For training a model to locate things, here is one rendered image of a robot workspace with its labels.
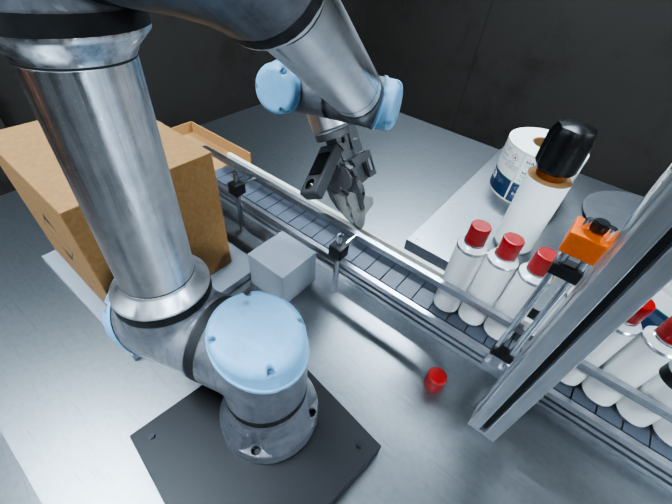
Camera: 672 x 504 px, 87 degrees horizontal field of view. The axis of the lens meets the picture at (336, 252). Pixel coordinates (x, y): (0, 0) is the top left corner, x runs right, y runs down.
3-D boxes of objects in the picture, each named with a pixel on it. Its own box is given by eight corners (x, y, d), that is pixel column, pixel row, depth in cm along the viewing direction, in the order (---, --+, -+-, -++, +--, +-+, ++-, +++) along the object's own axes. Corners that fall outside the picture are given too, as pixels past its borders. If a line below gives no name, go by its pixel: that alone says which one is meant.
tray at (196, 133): (251, 164, 113) (250, 152, 110) (179, 198, 98) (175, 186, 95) (193, 132, 125) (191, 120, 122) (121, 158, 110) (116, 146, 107)
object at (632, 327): (583, 371, 63) (666, 299, 49) (576, 393, 60) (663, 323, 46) (552, 354, 65) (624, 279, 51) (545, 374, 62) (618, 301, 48)
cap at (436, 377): (421, 387, 64) (426, 379, 61) (426, 371, 66) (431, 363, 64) (440, 396, 63) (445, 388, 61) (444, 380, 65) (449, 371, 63)
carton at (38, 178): (232, 261, 80) (212, 151, 61) (127, 329, 66) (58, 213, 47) (157, 204, 92) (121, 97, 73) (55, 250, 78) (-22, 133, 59)
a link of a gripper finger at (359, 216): (383, 219, 78) (371, 179, 74) (368, 232, 75) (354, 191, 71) (372, 219, 80) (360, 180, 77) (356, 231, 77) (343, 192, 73)
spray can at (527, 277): (514, 330, 68) (571, 254, 54) (504, 347, 65) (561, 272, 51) (489, 314, 70) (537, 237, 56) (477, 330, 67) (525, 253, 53)
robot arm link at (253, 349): (283, 441, 45) (278, 390, 35) (194, 398, 48) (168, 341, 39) (322, 361, 53) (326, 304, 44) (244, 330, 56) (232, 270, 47)
